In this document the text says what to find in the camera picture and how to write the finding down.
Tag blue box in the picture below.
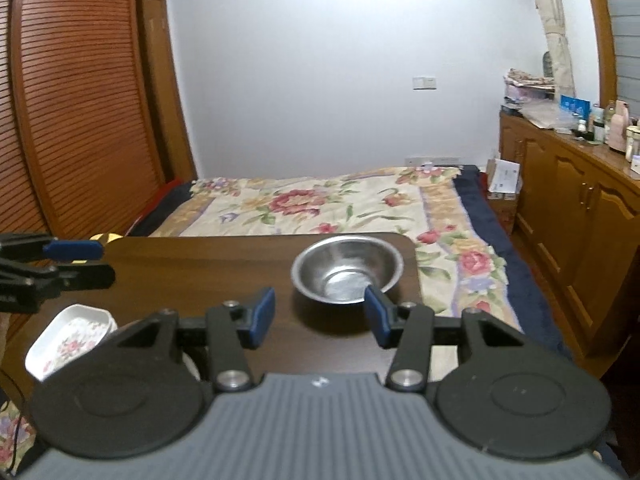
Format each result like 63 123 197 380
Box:
559 94 592 118

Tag metal bowl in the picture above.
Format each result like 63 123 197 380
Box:
291 234 405 307

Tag wooden louvered wardrobe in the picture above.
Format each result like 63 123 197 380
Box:
0 0 199 341

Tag white floral square plate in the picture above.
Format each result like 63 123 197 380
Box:
25 304 119 382

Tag clear plastic bag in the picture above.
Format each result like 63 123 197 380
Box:
521 102 572 134

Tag wooden cabinet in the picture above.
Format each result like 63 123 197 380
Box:
498 109 640 378

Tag pink bottle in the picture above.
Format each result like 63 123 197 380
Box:
607 99 632 152

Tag red blanket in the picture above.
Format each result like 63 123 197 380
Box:
125 177 185 235

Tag black cable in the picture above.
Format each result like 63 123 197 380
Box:
0 367 26 467

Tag floral bedspread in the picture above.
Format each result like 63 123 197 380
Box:
127 164 573 361

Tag grey window blinds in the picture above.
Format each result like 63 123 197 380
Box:
599 0 640 113

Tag stack of folded cloths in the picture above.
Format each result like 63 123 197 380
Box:
501 67 557 112

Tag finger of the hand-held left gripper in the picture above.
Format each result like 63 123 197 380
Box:
0 258 117 314
0 232 106 262

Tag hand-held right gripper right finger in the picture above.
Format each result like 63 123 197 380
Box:
363 285 526 392

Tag white cardboard box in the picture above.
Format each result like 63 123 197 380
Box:
486 157 522 197

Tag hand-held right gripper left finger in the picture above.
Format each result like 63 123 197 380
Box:
102 287 277 394

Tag wooden window frame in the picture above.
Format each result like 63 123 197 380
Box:
579 0 620 107

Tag beige patterned curtain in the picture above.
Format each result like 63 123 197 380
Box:
514 0 574 107

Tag floral blanket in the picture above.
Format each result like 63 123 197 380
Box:
149 164 526 381

